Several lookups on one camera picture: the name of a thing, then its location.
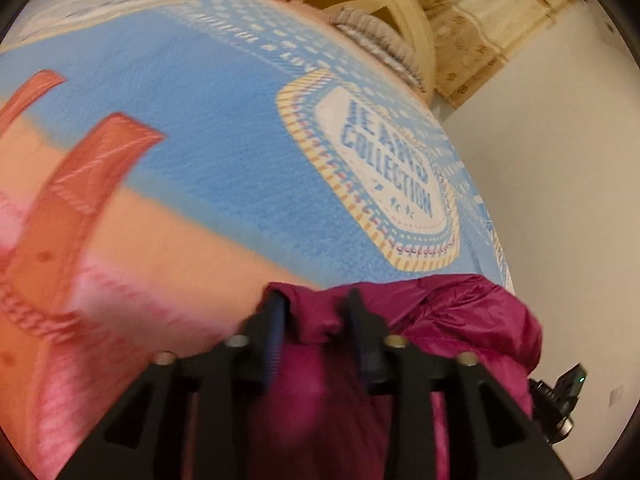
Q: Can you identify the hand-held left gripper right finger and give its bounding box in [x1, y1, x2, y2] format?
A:
[345, 287, 573, 480]

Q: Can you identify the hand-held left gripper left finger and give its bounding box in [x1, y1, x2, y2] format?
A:
[57, 292, 288, 480]

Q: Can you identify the magenta puffer jacket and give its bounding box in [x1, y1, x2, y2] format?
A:
[247, 274, 545, 480]

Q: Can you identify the printed pink blue bedsheet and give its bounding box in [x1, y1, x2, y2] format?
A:
[0, 0, 516, 480]

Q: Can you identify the striped pillow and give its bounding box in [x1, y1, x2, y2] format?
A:
[327, 7, 426, 94]

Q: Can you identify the beige patterned curtain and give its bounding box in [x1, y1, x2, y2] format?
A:
[429, 0, 587, 110]

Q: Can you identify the cream wooden headboard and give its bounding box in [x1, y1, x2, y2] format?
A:
[277, 0, 436, 107]

